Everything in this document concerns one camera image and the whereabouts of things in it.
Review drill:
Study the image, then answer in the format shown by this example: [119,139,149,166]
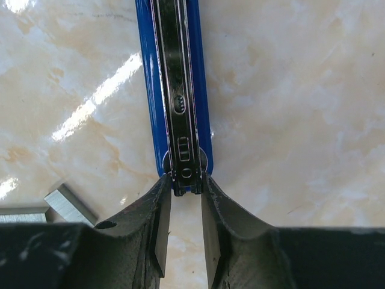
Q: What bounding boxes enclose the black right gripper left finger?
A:
[61,175,171,288]

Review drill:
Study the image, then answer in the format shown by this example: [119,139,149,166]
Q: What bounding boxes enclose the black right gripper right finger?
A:
[201,174,296,288]

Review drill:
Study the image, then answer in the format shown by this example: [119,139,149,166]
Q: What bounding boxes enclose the grey staple strips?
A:
[43,184,97,227]

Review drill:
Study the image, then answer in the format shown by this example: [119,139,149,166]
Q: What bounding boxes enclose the blue black stapler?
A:
[135,0,214,196]

